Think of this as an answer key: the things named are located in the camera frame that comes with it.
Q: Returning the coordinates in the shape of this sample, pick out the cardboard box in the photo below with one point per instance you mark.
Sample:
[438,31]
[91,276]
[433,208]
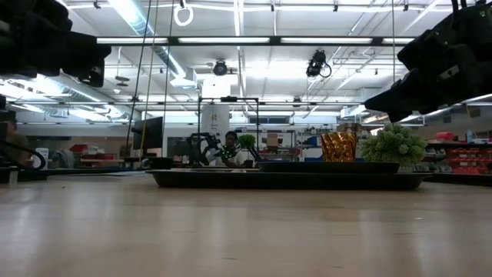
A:
[272,141]

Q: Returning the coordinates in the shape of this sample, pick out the red storage bins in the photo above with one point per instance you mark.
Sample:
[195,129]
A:
[96,153]
[469,159]

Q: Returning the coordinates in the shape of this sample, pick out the blue bottle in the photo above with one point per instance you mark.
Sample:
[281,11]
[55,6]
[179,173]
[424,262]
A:
[469,137]

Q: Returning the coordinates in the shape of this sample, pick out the person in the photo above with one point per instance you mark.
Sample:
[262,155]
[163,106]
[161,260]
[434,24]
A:
[13,144]
[230,150]

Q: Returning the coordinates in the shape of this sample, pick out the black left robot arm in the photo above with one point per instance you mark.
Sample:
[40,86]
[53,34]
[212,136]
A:
[30,38]

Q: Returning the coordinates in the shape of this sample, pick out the gold ribbed cup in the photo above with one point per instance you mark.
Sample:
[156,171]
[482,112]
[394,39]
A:
[338,147]

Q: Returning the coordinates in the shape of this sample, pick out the black computer monitor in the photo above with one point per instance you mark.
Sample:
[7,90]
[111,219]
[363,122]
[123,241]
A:
[149,132]

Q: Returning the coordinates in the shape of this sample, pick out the small black box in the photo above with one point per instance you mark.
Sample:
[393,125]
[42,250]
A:
[159,163]

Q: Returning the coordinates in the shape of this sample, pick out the blue bin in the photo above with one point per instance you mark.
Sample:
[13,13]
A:
[314,141]

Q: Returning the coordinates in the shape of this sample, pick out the white container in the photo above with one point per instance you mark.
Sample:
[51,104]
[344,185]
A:
[41,157]

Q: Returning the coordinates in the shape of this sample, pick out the green bushy plant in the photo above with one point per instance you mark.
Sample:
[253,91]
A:
[394,144]

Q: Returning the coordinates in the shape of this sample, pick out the white cylindrical column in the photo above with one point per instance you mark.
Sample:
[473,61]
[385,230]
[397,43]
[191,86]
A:
[215,119]

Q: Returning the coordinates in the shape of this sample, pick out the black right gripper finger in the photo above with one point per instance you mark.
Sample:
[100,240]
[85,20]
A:
[407,114]
[399,94]

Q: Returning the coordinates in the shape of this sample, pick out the black background robot arm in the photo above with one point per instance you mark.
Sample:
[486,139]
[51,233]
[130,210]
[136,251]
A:
[201,148]

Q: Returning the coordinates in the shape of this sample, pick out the red box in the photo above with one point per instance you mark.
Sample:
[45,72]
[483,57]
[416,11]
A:
[444,135]

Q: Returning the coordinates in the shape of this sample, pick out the round black ceiling camera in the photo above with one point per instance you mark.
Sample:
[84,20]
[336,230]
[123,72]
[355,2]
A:
[220,68]

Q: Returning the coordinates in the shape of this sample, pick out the black overhead frame beam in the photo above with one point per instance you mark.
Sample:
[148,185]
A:
[276,40]

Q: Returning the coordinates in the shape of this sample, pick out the black serving tray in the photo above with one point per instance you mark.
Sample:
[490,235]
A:
[284,181]

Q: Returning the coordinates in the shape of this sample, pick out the black metal frame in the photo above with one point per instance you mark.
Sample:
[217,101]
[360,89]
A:
[228,99]

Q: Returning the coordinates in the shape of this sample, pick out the small green potted plant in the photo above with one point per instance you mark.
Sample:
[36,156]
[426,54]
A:
[247,141]

